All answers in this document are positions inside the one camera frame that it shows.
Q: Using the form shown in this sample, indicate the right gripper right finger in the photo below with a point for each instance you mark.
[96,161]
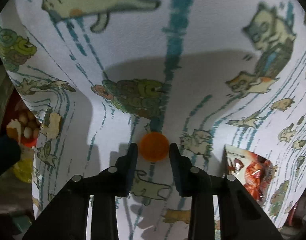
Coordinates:
[241,217]

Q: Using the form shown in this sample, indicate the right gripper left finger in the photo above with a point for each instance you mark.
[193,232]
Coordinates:
[65,217]

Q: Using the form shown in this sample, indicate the red clear snack wrapper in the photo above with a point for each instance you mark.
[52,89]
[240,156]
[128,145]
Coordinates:
[252,170]

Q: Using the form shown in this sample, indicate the orange bottle cap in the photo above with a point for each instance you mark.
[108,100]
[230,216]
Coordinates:
[154,147]

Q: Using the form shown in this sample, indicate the yellow plastic bag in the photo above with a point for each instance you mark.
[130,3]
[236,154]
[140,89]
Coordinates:
[23,169]

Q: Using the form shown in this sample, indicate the white food scrap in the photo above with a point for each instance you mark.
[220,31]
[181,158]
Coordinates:
[51,125]

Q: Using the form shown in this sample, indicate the red bucket of eggs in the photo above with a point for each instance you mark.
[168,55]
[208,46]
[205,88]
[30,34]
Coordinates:
[22,125]

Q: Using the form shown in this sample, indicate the cartoon print table cloth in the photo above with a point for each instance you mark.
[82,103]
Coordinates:
[204,73]

